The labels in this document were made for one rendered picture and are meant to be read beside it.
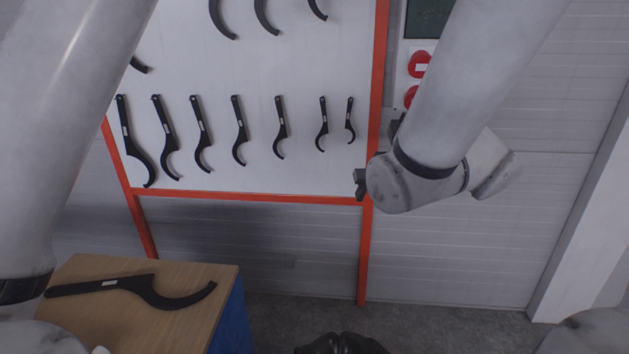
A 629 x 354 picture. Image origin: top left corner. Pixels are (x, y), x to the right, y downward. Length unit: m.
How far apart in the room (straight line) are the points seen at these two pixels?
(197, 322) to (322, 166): 0.91
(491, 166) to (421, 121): 0.18
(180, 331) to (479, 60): 1.12
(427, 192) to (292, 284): 1.95
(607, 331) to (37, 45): 0.58
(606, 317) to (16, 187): 0.54
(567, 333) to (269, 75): 1.39
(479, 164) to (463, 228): 1.53
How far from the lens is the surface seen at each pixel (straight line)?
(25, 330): 0.37
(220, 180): 1.86
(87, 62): 0.44
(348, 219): 1.90
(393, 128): 0.72
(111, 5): 0.46
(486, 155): 0.53
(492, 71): 0.34
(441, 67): 0.35
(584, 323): 0.35
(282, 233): 2.02
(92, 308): 1.42
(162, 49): 1.70
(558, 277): 2.39
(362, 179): 0.71
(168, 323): 1.25
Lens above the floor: 1.89
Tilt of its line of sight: 28 degrees down
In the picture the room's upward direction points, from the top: 1 degrees counter-clockwise
